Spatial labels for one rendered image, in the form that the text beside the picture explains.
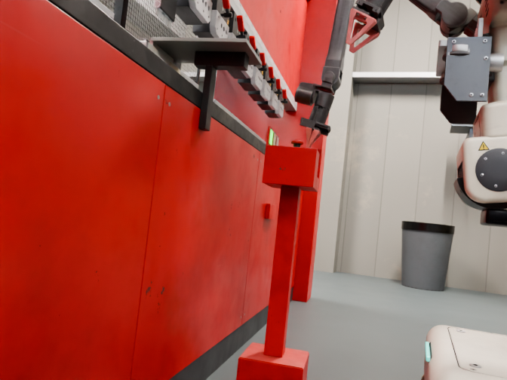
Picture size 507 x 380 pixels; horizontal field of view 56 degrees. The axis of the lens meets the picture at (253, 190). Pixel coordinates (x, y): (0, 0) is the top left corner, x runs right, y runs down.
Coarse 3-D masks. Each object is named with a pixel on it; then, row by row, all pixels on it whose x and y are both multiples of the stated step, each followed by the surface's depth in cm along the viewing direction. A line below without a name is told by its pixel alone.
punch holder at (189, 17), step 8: (184, 0) 148; (192, 0) 147; (200, 0) 151; (208, 0) 158; (176, 8) 151; (184, 8) 150; (192, 8) 149; (200, 8) 152; (208, 8) 160; (184, 16) 156; (192, 16) 155; (200, 16) 155; (208, 16) 160; (192, 24) 162; (200, 24) 161
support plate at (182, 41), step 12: (168, 48) 133; (180, 48) 132; (192, 48) 131; (204, 48) 130; (216, 48) 129; (228, 48) 128; (240, 48) 127; (252, 48) 128; (180, 60) 143; (192, 60) 142; (252, 60) 136
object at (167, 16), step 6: (156, 0) 133; (162, 0) 134; (168, 0) 138; (174, 0) 141; (156, 6) 133; (162, 6) 134; (168, 6) 138; (174, 6) 142; (156, 12) 133; (162, 12) 136; (168, 12) 138; (174, 12) 142; (162, 18) 137; (168, 18) 140; (174, 18) 142; (168, 24) 141
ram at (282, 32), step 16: (240, 0) 193; (256, 0) 216; (272, 0) 246; (288, 0) 285; (304, 0) 337; (256, 16) 218; (272, 16) 250; (288, 16) 289; (304, 16) 343; (272, 32) 253; (288, 32) 293; (304, 32) 349; (272, 48) 256; (288, 48) 298; (288, 64) 302; (288, 80) 307; (288, 96) 312
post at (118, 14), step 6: (120, 0) 251; (126, 0) 253; (120, 6) 250; (126, 6) 253; (114, 12) 251; (120, 12) 250; (126, 12) 254; (114, 18) 251; (120, 18) 250; (120, 24) 250
